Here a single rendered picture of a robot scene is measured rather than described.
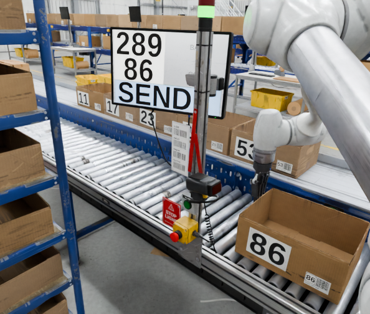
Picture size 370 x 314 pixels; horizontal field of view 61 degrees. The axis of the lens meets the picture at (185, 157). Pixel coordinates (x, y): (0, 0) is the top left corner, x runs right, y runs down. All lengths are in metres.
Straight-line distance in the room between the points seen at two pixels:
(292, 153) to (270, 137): 0.37
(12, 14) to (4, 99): 0.20
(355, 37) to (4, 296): 1.17
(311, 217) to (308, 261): 0.30
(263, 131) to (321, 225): 0.46
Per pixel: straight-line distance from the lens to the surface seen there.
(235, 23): 7.08
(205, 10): 1.02
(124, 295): 2.17
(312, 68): 0.61
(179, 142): 1.14
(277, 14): 0.72
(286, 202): 1.44
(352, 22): 0.80
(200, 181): 1.05
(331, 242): 1.44
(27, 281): 1.19
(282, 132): 1.26
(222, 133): 1.78
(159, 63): 1.23
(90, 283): 2.27
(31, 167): 1.01
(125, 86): 1.31
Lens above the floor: 1.57
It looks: 23 degrees down
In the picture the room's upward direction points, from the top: 2 degrees clockwise
